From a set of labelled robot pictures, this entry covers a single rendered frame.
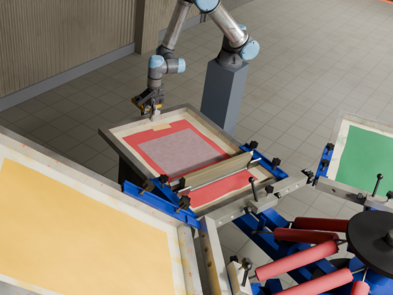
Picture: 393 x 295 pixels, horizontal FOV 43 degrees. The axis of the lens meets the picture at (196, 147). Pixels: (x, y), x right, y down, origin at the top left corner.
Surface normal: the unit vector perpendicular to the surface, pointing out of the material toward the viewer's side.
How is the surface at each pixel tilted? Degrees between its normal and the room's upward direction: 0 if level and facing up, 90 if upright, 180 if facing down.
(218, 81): 90
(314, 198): 0
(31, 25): 90
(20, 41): 90
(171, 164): 0
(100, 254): 32
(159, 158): 0
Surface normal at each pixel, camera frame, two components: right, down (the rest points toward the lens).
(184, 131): 0.13, -0.81
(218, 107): -0.55, 0.43
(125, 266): 0.63, -0.67
